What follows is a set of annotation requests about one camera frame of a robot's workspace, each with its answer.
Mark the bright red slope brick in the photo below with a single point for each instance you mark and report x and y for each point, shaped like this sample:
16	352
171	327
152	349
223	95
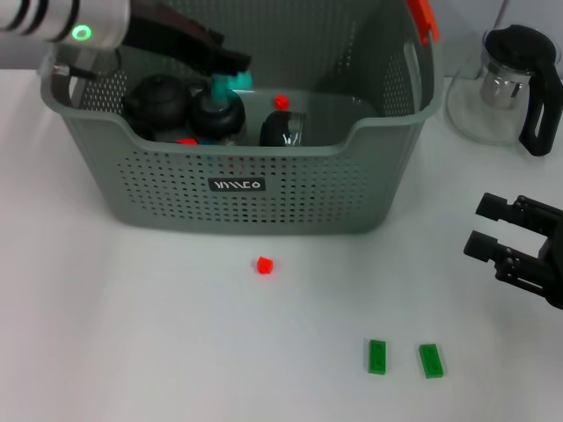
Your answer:
187	142

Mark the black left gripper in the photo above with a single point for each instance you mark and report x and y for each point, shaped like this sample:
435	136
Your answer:
167	35

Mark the black ceramic teapot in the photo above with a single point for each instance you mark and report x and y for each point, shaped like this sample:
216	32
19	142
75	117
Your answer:
154	105

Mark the small orange-red brick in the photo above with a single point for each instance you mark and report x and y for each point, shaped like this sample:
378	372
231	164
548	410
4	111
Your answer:
281	102
265	265

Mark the blue square brick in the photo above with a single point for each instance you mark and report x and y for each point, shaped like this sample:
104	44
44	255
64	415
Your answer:
205	143

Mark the glass teacup with black holder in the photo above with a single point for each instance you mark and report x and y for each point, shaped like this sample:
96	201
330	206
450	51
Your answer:
277	129
217	118

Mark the glass pitcher with black lid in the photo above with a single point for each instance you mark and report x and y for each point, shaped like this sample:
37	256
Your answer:
519	48

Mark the gray perforated storage bin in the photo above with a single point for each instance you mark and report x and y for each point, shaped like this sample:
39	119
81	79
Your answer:
308	189

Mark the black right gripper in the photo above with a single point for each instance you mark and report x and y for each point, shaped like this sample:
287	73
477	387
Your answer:
556	272

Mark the teal square brick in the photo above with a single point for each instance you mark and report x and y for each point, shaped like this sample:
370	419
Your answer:
220	85

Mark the green rectangular brick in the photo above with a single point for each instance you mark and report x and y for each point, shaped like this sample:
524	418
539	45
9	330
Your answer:
432	360
378	356

